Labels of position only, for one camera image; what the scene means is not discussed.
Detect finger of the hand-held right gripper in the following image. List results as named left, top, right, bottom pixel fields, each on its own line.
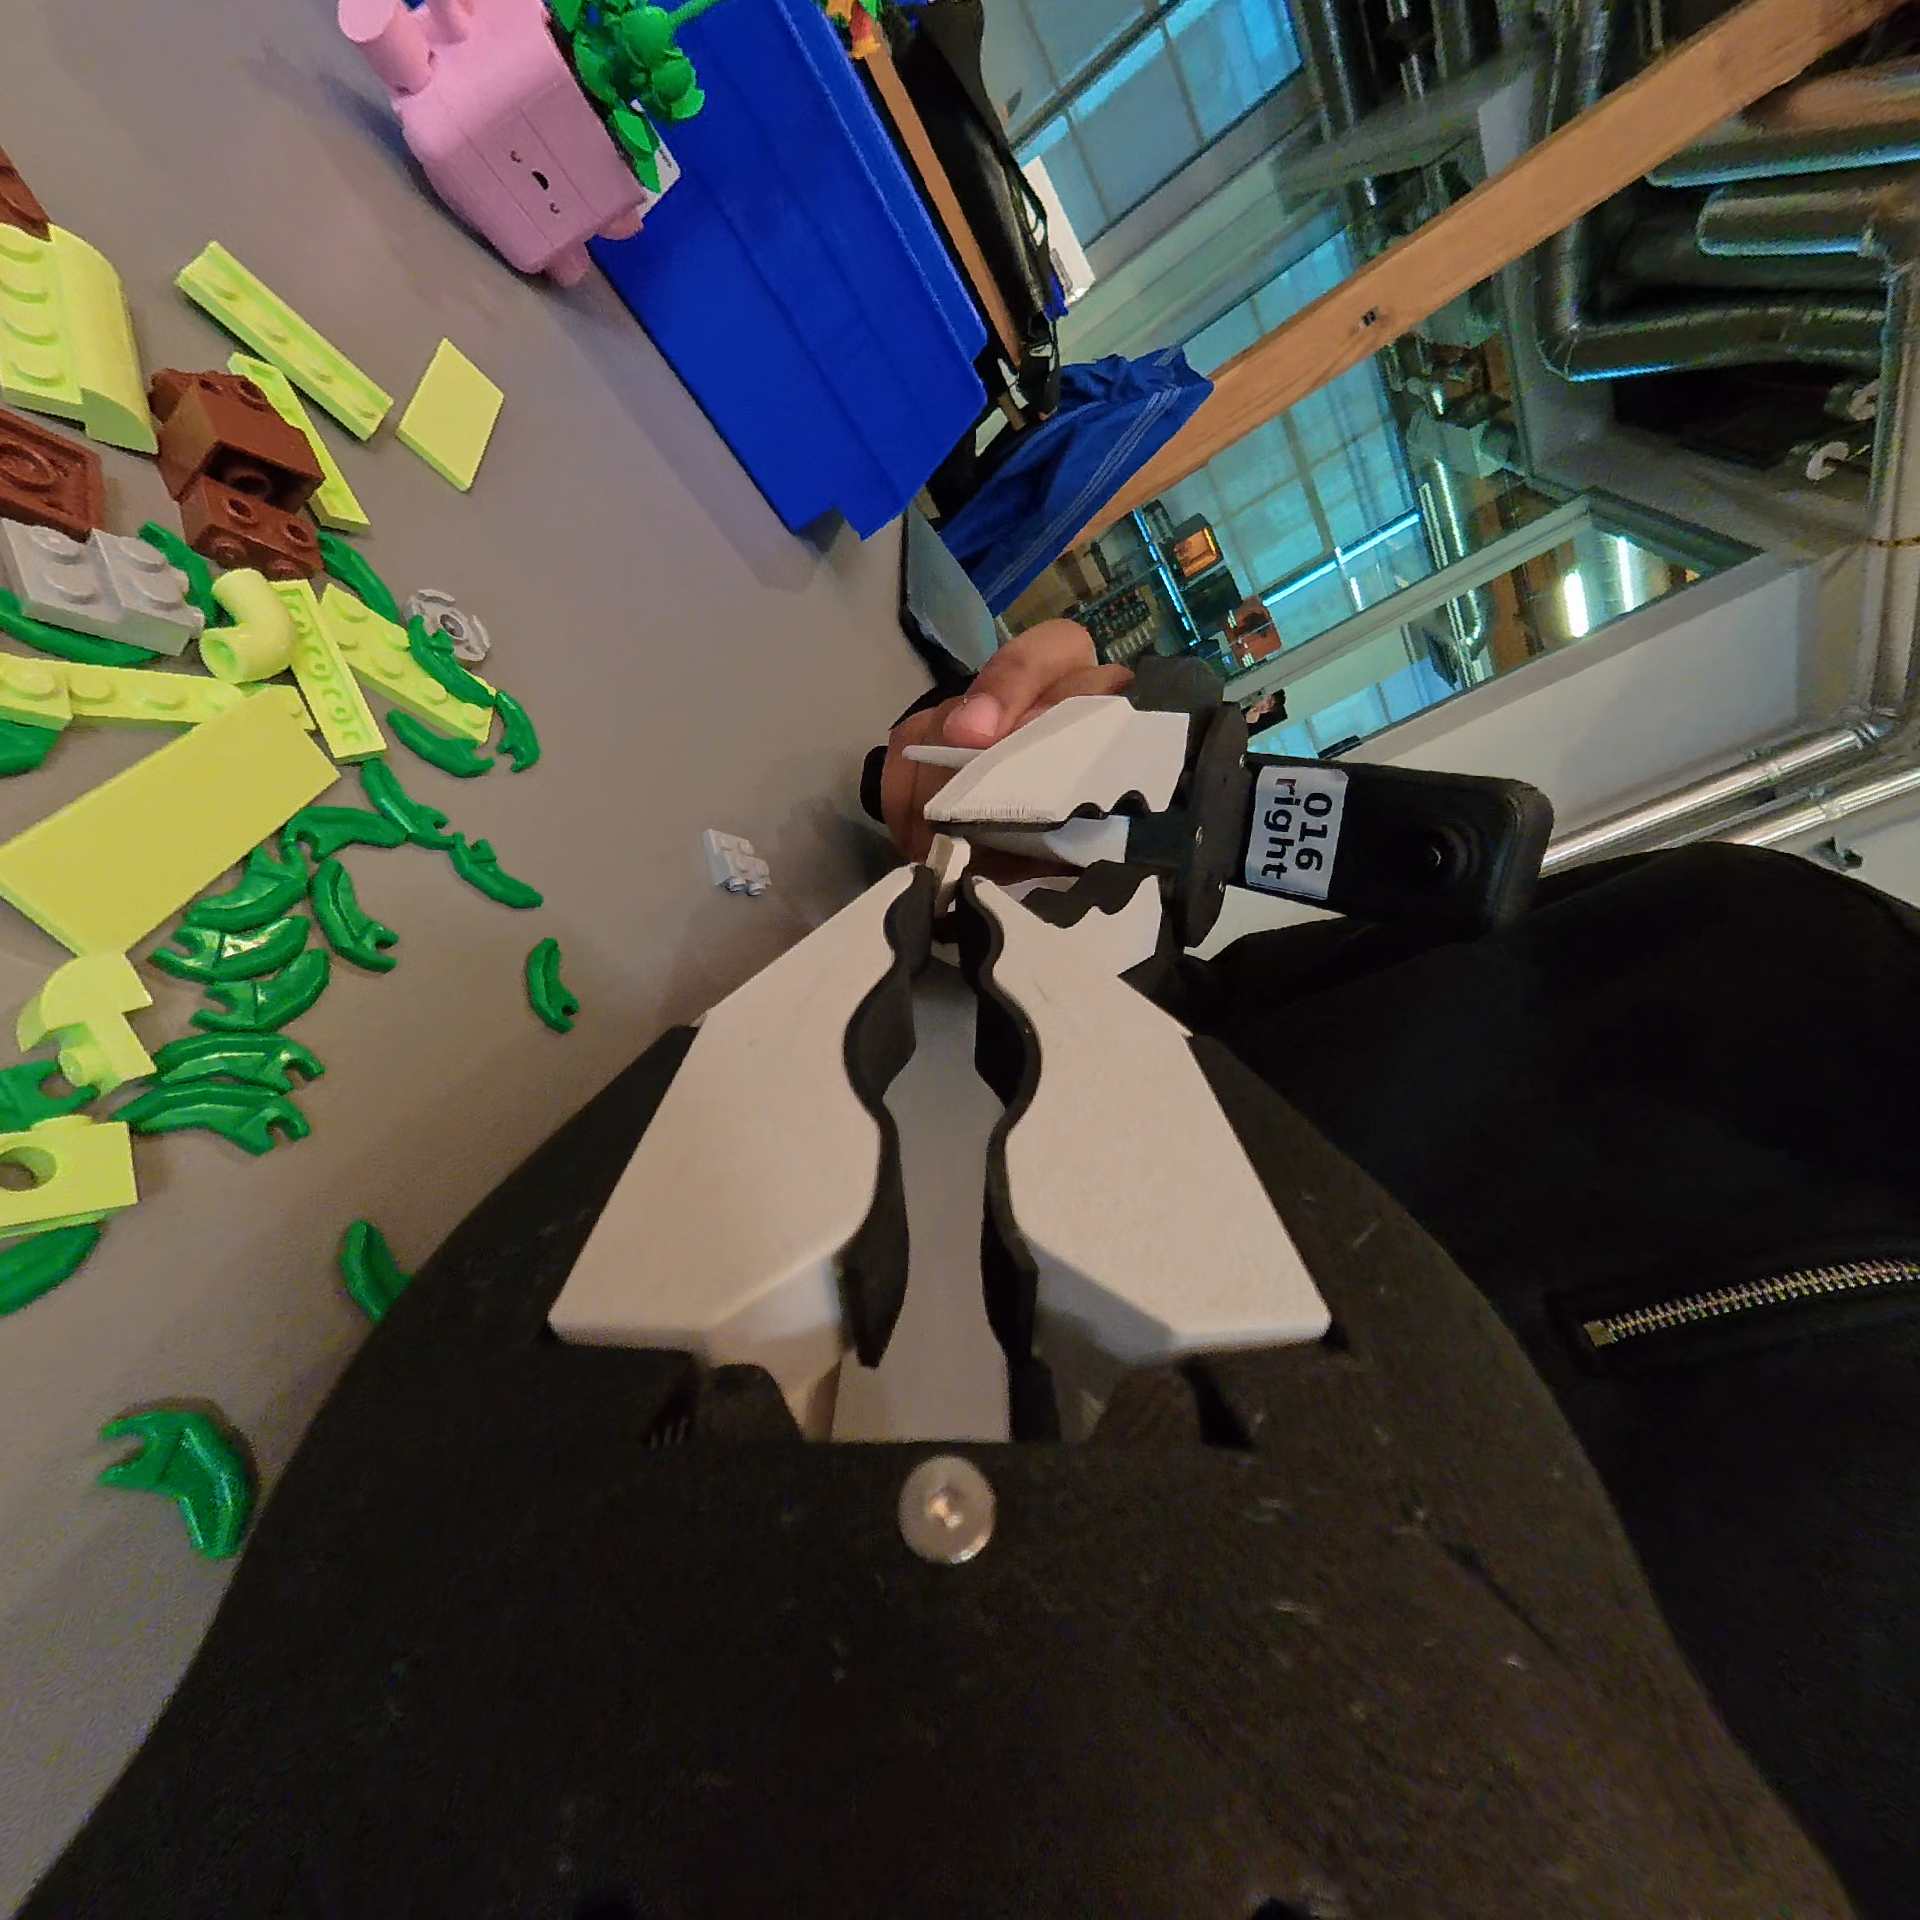
left=1027, top=860, right=1187, bottom=992
left=920, top=694, right=1196, bottom=873

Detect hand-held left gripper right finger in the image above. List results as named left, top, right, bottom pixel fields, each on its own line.
left=956, top=877, right=1334, bottom=1443

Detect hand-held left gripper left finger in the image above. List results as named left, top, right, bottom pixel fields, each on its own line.
left=549, top=861, right=944, bottom=1443

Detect pile of small toy bricks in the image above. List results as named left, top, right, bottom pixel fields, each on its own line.
left=0, top=150, right=589, bottom=1564

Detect person's right hand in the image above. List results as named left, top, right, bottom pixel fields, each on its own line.
left=881, top=617, right=1135, bottom=868

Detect blue cloth with white stripes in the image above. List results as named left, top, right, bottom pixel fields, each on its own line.
left=936, top=349, right=1219, bottom=612

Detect white ceiling pipes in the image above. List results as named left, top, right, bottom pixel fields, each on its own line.
left=1542, top=702, right=1920, bottom=876

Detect blue ribbed storage bin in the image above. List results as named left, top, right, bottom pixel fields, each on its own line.
left=584, top=0, right=995, bottom=542

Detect black bag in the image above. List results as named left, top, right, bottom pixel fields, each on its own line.
left=884, top=0, right=1071, bottom=429

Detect wooden ceiling beam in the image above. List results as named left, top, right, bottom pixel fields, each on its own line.
left=1052, top=0, right=1920, bottom=561

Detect metal ventilation ducts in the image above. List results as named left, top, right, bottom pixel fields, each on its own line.
left=1289, top=0, right=1920, bottom=394

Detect pink toy brick figure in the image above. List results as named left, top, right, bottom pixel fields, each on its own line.
left=335, top=0, right=708, bottom=290

